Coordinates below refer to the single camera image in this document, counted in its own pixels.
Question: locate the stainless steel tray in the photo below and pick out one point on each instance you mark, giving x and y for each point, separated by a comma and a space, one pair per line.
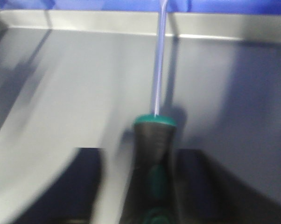
75, 79

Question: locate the blue bin front lower shelf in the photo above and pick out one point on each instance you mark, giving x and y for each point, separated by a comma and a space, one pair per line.
183, 6

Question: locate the green black screwdriver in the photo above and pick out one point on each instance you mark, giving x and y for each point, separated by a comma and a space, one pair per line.
148, 199

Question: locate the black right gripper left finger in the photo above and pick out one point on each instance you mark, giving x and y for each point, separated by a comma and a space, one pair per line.
70, 198

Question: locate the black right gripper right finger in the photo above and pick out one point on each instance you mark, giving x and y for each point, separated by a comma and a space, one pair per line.
208, 194

